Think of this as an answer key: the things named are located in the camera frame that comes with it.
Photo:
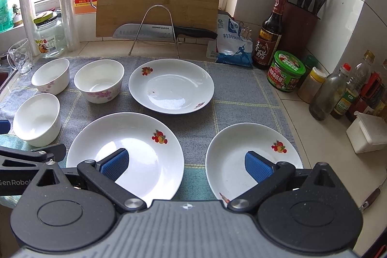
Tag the red label sauce bottle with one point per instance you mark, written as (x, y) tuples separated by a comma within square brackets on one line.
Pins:
[(370, 95)]

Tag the white plastic container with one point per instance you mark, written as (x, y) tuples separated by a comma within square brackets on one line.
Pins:
[(367, 133)]

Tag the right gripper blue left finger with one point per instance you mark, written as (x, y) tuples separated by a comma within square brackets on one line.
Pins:
[(100, 177)]

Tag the white plate fruit print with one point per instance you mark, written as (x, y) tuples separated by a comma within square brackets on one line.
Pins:
[(171, 86), (225, 157)]

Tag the blue white salt bag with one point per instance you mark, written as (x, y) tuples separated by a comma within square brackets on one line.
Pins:
[(231, 46)]

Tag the glass jar with label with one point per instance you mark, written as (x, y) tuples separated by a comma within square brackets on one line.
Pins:
[(49, 34)]

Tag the short plastic wrap roll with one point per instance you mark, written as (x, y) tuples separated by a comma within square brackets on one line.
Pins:
[(27, 8)]

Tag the yellow lid spice jar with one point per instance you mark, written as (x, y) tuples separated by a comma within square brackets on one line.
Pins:
[(311, 85)]

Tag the green lid sauce jar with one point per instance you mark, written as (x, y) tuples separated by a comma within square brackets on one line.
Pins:
[(285, 71)]

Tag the white bowl pink flowers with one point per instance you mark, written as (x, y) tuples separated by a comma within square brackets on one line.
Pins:
[(52, 77), (100, 81)]

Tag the clear bottle red cap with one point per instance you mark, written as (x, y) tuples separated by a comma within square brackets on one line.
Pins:
[(329, 93)]

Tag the clear glass mug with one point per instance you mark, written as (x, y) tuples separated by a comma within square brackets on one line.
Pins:
[(19, 57)]

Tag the green cap small jar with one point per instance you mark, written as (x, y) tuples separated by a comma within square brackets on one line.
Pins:
[(309, 62)]

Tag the dark red knife block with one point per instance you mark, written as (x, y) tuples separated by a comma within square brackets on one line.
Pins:
[(298, 22)]

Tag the plain white front bowl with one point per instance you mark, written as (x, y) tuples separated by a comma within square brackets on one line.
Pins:
[(37, 120)]

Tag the wire cutting board stand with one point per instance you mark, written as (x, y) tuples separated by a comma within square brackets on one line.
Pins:
[(163, 32)]

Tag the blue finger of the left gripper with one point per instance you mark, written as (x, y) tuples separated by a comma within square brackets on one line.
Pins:
[(4, 126)]

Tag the grey checked dish mat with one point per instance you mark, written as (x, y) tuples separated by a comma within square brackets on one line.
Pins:
[(241, 95)]

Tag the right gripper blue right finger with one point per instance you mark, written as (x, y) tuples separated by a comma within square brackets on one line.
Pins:
[(270, 178)]

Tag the santoku kitchen knife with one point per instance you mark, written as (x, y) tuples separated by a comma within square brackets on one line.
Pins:
[(128, 31)]

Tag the tall plastic wrap roll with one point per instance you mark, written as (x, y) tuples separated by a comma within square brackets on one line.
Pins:
[(69, 25)]

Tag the plate with food stain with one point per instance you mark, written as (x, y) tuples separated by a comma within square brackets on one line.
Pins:
[(156, 160)]

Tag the dark vinegar bottle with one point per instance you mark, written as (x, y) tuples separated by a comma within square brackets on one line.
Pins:
[(269, 37)]

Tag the green dish soap bottle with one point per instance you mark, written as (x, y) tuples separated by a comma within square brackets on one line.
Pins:
[(6, 16)]

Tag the white plate back fruit print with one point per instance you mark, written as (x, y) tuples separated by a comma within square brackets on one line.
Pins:
[(171, 86)]

